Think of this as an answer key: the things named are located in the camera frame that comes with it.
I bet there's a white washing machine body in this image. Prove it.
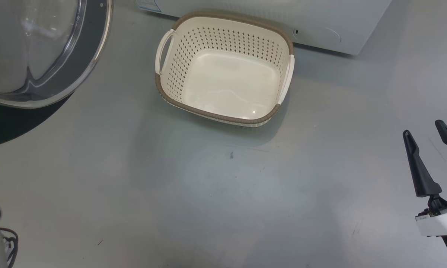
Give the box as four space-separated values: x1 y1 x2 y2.
136 0 393 56

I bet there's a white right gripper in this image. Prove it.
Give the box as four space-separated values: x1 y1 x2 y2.
402 120 447 237

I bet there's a round black glass washer door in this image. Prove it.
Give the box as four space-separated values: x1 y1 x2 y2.
0 0 113 148

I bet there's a blue energy label sticker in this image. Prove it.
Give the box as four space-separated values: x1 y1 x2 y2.
136 0 162 13

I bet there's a cream perforated laundry basket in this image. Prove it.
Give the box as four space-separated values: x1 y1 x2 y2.
155 12 295 128

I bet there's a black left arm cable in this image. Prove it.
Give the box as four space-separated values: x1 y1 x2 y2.
0 227 19 268

